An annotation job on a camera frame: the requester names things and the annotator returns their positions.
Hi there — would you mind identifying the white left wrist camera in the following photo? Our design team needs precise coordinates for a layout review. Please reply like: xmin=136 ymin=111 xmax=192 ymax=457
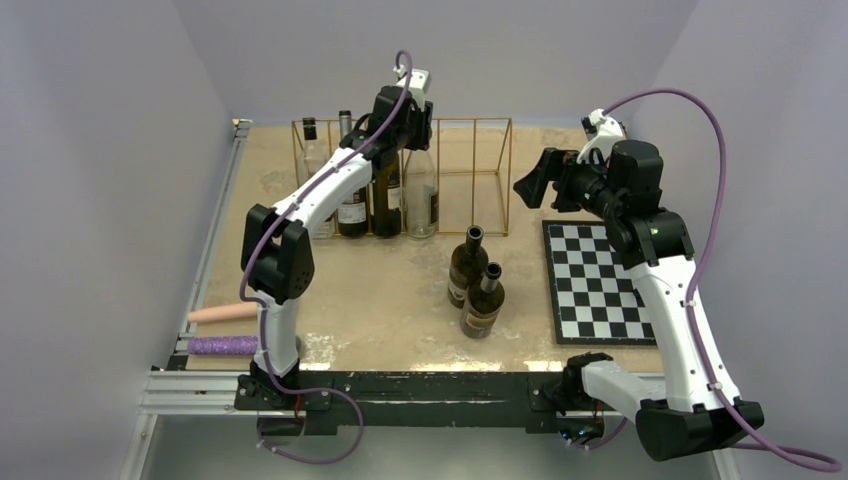
xmin=393 ymin=65 xmax=431 ymax=110

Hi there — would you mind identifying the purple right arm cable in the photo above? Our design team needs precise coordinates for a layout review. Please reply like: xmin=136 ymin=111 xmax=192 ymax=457
xmin=599 ymin=87 xmax=844 ymax=474

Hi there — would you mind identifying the gold wire wine rack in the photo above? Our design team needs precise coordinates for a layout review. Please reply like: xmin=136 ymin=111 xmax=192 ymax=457
xmin=291 ymin=117 xmax=515 ymax=241

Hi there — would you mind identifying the clear liquor bottle black cap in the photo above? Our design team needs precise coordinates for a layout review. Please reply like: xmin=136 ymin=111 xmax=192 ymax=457
xmin=296 ymin=117 xmax=335 ymax=239

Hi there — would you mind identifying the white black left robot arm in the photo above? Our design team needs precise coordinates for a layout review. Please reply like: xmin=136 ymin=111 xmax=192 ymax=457
xmin=240 ymin=86 xmax=432 ymax=409

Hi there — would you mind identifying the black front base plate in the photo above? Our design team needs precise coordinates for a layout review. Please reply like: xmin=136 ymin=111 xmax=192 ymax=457
xmin=234 ymin=371 xmax=606 ymax=442

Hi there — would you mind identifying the black white chessboard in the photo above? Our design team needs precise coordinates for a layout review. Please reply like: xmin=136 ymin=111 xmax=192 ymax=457
xmin=542 ymin=220 xmax=656 ymax=346

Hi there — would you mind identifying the green bottle silver foil neck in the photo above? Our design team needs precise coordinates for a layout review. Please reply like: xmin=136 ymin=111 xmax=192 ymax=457
xmin=459 ymin=262 xmax=505 ymax=339

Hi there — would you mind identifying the green wine bottle silver neck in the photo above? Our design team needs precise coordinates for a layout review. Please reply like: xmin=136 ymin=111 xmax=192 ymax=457
xmin=336 ymin=110 xmax=369 ymax=238

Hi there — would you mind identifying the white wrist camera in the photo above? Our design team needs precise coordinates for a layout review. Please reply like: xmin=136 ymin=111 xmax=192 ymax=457
xmin=393 ymin=65 xmax=431 ymax=110
xmin=577 ymin=109 xmax=626 ymax=165

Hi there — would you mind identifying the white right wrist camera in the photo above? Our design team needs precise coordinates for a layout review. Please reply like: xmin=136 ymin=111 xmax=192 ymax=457
xmin=577 ymin=109 xmax=626 ymax=165

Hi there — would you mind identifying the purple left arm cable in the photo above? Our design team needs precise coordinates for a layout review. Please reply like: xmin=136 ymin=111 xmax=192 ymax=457
xmin=238 ymin=49 xmax=366 ymax=466

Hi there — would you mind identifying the purple glitter microphone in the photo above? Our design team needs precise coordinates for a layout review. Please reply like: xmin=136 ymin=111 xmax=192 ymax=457
xmin=187 ymin=335 xmax=258 ymax=356

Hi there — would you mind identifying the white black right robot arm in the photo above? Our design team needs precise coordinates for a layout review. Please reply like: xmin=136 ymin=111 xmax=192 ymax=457
xmin=514 ymin=140 xmax=764 ymax=461

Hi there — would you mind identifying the aluminium table edge rail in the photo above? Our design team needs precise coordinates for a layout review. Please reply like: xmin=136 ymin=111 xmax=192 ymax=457
xmin=119 ymin=119 xmax=254 ymax=480

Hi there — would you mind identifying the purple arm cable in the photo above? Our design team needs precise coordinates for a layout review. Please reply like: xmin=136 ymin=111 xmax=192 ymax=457
xmin=238 ymin=49 xmax=366 ymax=466
xmin=599 ymin=87 xmax=844 ymax=474

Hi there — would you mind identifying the dark brown bottle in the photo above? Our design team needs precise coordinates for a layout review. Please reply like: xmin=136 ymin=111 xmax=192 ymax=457
xmin=372 ymin=151 xmax=402 ymax=238

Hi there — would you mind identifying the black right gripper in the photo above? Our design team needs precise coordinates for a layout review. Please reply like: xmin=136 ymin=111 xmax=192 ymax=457
xmin=514 ymin=146 xmax=625 ymax=221

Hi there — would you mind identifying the clear glass bottle front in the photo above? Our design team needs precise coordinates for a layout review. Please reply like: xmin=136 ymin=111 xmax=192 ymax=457
xmin=403 ymin=150 xmax=439 ymax=239

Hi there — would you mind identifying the beige toy microphone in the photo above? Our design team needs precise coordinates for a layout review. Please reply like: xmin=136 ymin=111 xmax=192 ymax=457
xmin=187 ymin=302 xmax=257 ymax=324

